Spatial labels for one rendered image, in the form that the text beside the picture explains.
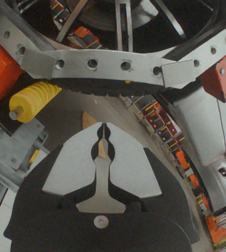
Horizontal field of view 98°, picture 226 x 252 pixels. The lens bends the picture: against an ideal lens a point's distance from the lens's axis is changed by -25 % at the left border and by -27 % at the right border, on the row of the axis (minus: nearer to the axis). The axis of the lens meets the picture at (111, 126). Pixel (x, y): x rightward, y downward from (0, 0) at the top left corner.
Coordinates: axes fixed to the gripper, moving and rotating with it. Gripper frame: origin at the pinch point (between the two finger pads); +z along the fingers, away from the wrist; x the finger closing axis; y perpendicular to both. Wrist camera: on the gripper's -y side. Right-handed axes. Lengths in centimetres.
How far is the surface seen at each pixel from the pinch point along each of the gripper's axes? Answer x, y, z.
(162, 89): 12.1, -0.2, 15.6
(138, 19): 9.0, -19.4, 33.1
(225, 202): 196, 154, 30
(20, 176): -33.1, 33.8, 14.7
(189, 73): 12.2, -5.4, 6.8
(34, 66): -10.3, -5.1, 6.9
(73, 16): -7.4, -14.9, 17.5
